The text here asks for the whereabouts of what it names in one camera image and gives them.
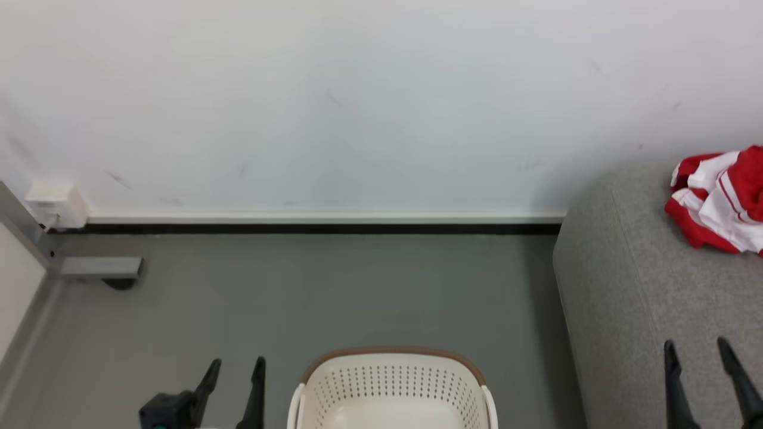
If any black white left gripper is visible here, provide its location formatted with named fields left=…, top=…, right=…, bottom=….
left=139, top=356, right=266, bottom=429

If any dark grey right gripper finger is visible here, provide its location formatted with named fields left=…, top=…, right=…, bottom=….
left=717, top=337, right=763, bottom=429
left=663, top=339, right=702, bottom=429

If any red and white garment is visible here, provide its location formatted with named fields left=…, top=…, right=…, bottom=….
left=664, top=145, right=763, bottom=257

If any cream perforated laundry basket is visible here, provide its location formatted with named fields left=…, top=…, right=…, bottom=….
left=287, top=347, right=499, bottom=429

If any grey fabric sofa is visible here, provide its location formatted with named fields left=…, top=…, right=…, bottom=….
left=552, top=163, right=763, bottom=429

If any black and white baseboard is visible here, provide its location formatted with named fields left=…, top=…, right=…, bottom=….
left=76, top=209, right=566, bottom=235

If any grey metal frame foot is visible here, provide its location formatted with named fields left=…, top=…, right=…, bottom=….
left=0, top=181, right=145, bottom=429

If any white wall socket box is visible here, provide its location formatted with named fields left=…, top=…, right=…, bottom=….
left=25, top=178, right=91, bottom=232

